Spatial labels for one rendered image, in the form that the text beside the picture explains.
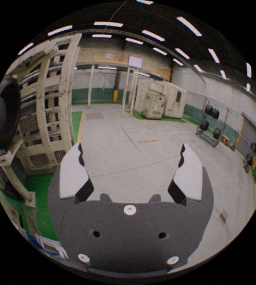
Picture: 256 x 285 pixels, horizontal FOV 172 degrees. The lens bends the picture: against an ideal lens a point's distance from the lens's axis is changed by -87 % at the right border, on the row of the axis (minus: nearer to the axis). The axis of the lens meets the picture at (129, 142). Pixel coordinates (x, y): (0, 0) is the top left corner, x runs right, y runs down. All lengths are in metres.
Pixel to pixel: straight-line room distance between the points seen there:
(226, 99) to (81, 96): 14.01
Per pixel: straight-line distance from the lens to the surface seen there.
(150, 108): 4.36
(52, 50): 1.16
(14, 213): 1.74
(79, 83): 9.87
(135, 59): 4.34
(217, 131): 4.46
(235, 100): 10.61
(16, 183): 1.43
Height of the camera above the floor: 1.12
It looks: 30 degrees down
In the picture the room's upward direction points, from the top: 9 degrees clockwise
